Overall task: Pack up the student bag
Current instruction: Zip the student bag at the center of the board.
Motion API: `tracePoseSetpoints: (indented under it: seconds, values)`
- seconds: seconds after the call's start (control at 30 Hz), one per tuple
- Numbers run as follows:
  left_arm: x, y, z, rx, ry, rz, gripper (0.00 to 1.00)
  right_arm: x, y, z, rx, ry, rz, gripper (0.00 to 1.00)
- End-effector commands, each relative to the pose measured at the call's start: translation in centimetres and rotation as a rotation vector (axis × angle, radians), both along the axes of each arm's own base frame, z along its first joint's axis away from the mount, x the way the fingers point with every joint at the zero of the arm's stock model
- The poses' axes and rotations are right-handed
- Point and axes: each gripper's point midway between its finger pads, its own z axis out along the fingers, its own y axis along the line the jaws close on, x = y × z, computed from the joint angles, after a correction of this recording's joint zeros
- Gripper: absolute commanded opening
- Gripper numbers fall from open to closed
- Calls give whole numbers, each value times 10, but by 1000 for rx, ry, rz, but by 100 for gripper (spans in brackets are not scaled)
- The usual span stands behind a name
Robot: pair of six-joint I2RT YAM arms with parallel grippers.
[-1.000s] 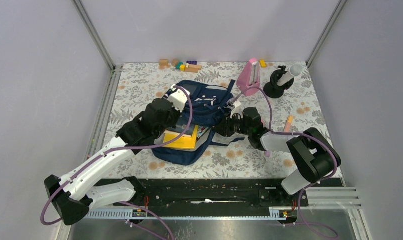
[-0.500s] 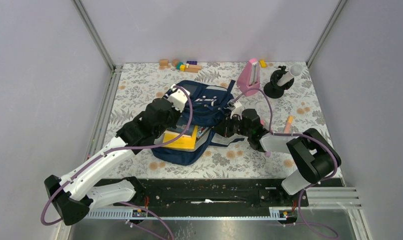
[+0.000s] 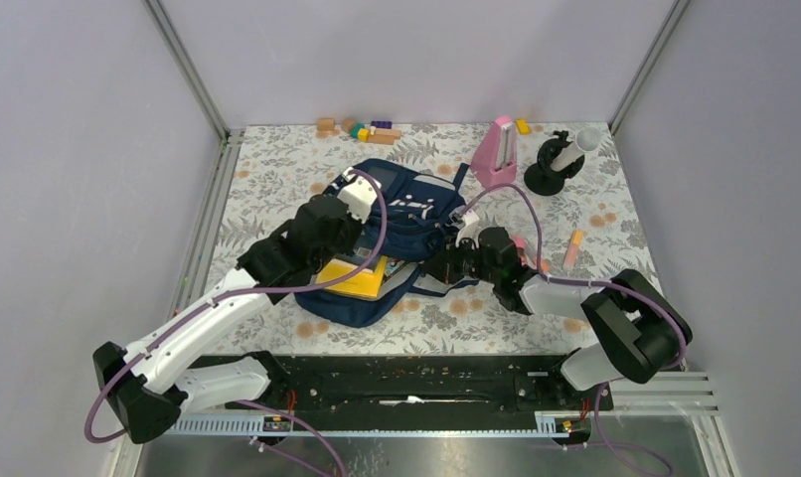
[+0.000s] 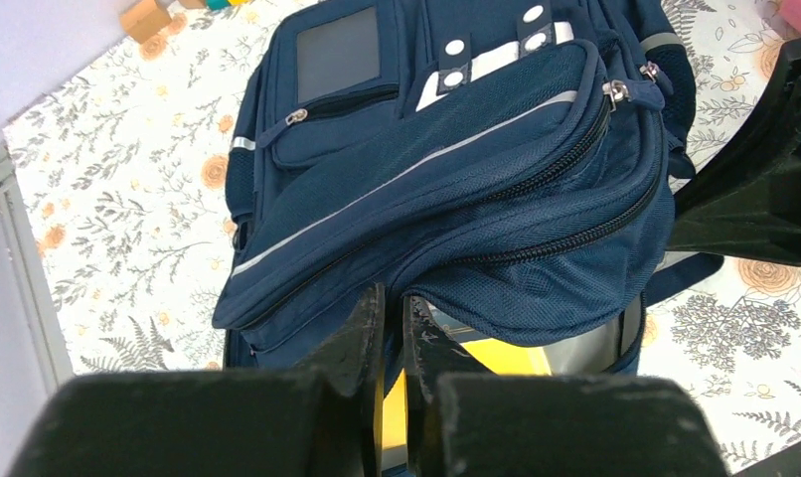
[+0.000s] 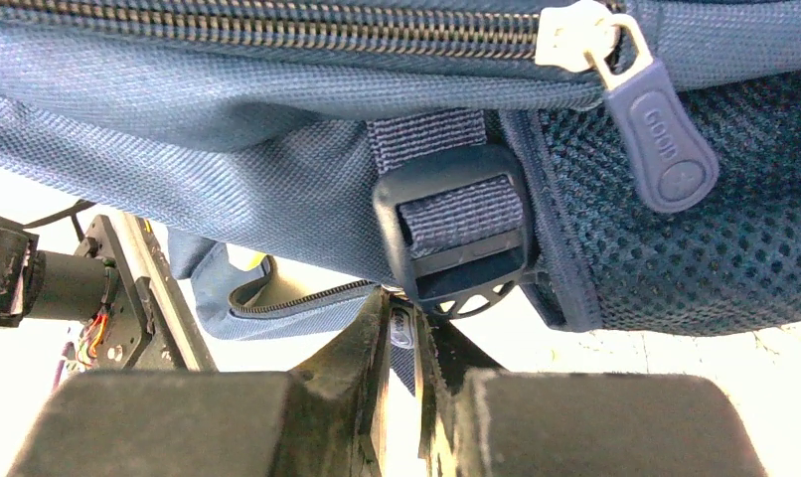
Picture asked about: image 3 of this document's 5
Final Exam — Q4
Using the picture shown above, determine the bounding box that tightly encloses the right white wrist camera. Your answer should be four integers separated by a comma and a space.
448, 208, 480, 247

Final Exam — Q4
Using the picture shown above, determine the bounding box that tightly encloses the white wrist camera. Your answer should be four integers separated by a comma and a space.
448, 208, 480, 247
336, 171, 382, 224

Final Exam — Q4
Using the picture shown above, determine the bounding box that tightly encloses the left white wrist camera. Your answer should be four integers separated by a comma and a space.
336, 171, 382, 224

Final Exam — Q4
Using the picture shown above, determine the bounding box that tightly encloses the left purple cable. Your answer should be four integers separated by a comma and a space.
83, 168, 389, 444

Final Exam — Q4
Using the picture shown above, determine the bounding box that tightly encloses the purple cable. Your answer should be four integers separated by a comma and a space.
456, 183, 689, 370
83, 168, 389, 444

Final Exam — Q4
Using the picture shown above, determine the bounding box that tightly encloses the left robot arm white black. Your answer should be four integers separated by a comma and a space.
84, 193, 386, 444

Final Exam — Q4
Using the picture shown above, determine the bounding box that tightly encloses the purple wooden block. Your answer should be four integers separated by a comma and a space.
370, 120, 393, 129

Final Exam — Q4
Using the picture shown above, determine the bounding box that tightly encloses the tan wooden cube block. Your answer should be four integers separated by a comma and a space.
316, 117, 336, 132

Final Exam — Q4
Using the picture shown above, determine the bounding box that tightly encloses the dark blue paperback book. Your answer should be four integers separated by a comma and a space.
382, 261, 419, 290

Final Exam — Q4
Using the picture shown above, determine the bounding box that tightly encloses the navy blue student backpack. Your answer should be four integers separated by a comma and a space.
295, 158, 469, 328

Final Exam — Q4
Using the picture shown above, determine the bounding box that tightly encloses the orange pink highlighter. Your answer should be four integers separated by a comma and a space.
562, 230, 584, 271

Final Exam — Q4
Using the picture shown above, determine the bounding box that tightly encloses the black stand with white tube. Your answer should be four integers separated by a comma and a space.
524, 127, 603, 197

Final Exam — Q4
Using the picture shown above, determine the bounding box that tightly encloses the pink glue stick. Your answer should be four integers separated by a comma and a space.
512, 237, 526, 259

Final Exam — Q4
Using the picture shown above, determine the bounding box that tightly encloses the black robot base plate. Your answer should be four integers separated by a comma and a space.
257, 354, 613, 419

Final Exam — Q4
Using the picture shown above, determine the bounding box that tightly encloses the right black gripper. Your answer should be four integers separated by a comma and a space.
419, 233, 500, 286

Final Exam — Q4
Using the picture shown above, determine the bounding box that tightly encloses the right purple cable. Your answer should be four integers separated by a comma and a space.
456, 183, 689, 370

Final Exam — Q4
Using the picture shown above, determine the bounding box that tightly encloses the plain yellow book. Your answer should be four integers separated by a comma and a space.
315, 256, 388, 299

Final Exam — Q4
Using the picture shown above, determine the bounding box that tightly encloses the long tan wooden block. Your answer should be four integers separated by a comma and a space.
367, 128, 401, 145

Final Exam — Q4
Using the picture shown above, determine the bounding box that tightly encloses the floral patterned table mat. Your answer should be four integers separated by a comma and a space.
208, 123, 657, 355

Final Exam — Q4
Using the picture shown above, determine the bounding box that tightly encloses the pink metronome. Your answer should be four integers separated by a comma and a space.
470, 116, 518, 189

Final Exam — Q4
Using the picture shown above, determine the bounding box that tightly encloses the round tan wooden block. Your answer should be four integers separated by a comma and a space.
340, 117, 357, 134

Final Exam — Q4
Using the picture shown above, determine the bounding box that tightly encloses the teal wooden block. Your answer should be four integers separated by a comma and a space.
350, 123, 366, 139

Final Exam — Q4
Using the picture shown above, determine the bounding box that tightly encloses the slotted grey cable duct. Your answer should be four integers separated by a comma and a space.
167, 409, 569, 438

